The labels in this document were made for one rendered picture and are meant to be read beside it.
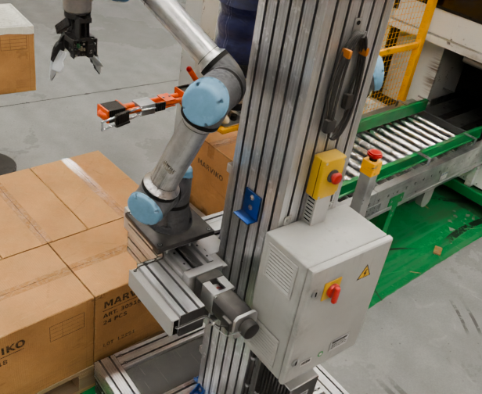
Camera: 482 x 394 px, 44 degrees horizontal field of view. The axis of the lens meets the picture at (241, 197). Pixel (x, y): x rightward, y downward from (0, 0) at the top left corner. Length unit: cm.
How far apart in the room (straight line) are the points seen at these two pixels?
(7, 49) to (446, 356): 294
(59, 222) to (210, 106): 147
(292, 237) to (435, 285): 219
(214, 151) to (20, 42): 151
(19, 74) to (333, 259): 257
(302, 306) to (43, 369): 125
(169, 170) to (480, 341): 235
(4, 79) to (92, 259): 152
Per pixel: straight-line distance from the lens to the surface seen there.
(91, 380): 284
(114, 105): 227
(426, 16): 454
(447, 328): 360
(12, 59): 378
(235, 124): 253
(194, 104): 157
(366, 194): 284
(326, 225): 184
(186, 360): 272
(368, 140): 404
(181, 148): 167
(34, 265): 264
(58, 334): 251
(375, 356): 326
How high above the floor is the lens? 226
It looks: 33 degrees down
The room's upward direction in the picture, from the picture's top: 10 degrees clockwise
